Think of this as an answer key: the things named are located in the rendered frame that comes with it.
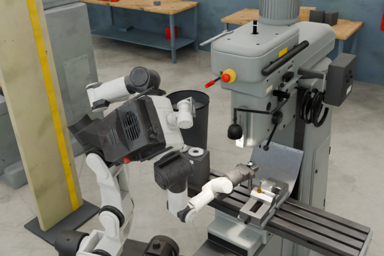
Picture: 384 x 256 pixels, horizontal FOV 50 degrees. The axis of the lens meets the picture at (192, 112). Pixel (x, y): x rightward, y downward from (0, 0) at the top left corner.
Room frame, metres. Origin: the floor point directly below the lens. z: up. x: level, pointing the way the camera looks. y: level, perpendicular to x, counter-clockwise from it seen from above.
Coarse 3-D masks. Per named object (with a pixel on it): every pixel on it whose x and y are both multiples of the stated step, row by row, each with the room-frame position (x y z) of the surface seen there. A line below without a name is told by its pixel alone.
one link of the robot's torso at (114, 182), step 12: (96, 156) 1.63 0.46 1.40; (96, 168) 1.62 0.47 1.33; (108, 168) 1.62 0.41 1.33; (120, 168) 1.70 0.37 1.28; (108, 180) 1.62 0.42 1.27; (120, 180) 1.73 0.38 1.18; (108, 192) 1.65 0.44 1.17; (120, 192) 1.64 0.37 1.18; (108, 204) 1.65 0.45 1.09; (120, 204) 1.63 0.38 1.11; (132, 204) 1.72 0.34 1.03; (120, 216) 1.61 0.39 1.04
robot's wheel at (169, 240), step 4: (156, 236) 1.94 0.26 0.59; (160, 236) 1.92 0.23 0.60; (164, 236) 1.92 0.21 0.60; (152, 240) 1.91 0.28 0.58; (160, 240) 1.89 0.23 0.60; (164, 240) 1.89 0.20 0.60; (168, 240) 1.89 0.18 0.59; (172, 240) 1.90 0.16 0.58; (172, 244) 1.88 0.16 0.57; (176, 244) 1.89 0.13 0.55; (172, 248) 1.86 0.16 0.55; (176, 248) 1.87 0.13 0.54; (176, 252) 1.86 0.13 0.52
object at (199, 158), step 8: (184, 144) 2.12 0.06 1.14; (184, 152) 2.04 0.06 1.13; (192, 152) 2.03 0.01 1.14; (200, 152) 2.03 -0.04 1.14; (208, 152) 2.05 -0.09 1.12; (192, 160) 1.98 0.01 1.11; (200, 160) 1.96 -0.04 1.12; (208, 160) 2.04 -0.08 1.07; (200, 168) 1.96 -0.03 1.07; (208, 168) 2.04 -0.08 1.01; (192, 176) 1.98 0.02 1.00; (200, 176) 1.96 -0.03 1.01; (208, 176) 2.04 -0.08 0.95; (192, 184) 1.99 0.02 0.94; (200, 184) 1.96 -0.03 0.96
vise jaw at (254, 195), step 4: (256, 188) 1.79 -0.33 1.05; (260, 188) 1.79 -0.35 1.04; (252, 192) 1.76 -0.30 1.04; (256, 192) 1.75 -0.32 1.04; (264, 192) 1.75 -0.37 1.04; (268, 192) 1.75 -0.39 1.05; (252, 196) 1.75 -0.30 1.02; (256, 196) 1.74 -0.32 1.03; (260, 196) 1.73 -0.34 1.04; (264, 196) 1.72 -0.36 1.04; (268, 196) 1.71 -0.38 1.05; (272, 196) 1.71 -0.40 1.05; (260, 200) 1.72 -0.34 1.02; (264, 200) 1.71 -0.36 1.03; (268, 200) 1.70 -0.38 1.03; (272, 200) 1.69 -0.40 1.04; (268, 204) 1.69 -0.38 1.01; (272, 204) 1.69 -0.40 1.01
